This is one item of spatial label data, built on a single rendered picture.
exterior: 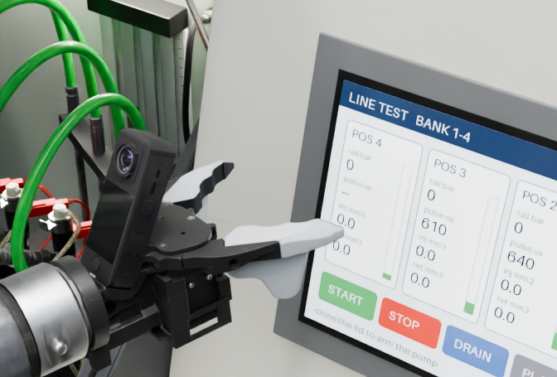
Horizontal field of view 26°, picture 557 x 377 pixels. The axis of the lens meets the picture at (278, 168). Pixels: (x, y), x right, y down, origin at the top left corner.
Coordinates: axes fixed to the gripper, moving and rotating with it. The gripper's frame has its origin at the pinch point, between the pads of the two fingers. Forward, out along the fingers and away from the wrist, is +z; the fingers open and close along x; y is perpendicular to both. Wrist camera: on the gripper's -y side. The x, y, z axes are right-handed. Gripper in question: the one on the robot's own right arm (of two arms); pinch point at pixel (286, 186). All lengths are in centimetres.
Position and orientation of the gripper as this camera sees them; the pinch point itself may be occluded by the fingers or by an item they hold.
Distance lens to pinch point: 96.6
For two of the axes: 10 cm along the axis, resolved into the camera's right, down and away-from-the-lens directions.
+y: 0.8, 8.8, 4.7
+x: 5.9, 3.4, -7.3
